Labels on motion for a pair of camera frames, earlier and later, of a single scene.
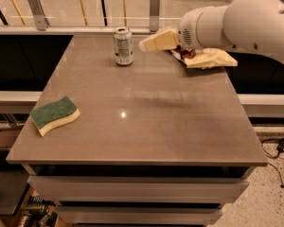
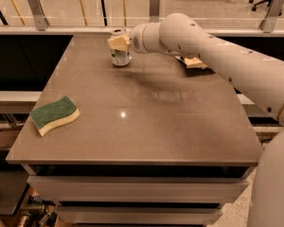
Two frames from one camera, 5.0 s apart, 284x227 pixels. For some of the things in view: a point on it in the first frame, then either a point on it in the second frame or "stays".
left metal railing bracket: (41, 22) stays
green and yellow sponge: (62, 111) stays
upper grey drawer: (139, 189) stays
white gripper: (188, 34) to (138, 39)
